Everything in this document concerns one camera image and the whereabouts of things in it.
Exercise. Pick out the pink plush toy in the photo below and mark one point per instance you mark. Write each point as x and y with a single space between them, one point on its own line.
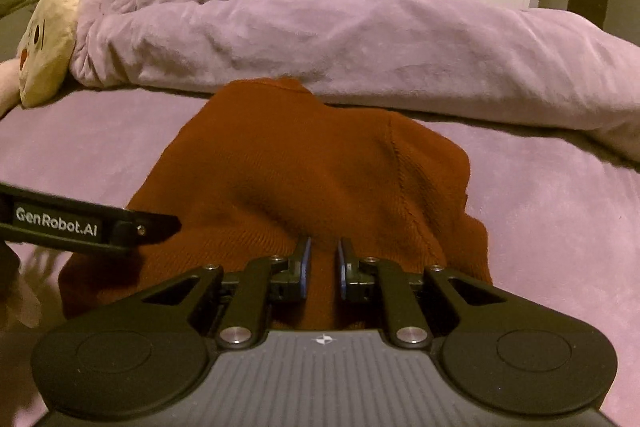
7 84

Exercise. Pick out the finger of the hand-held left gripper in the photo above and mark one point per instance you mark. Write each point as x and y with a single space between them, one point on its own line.
150 227

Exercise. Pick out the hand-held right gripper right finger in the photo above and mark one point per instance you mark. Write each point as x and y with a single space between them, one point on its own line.
343 273

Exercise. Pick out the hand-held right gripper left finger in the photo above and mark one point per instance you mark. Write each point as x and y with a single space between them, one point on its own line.
305 268

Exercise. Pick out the cream face plush pillow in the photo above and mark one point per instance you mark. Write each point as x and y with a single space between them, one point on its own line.
47 42

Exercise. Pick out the rust brown knit sweater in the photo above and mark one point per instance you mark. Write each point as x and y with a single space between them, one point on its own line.
300 167

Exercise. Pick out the purple fleece duvet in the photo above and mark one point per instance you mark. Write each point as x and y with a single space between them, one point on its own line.
350 37

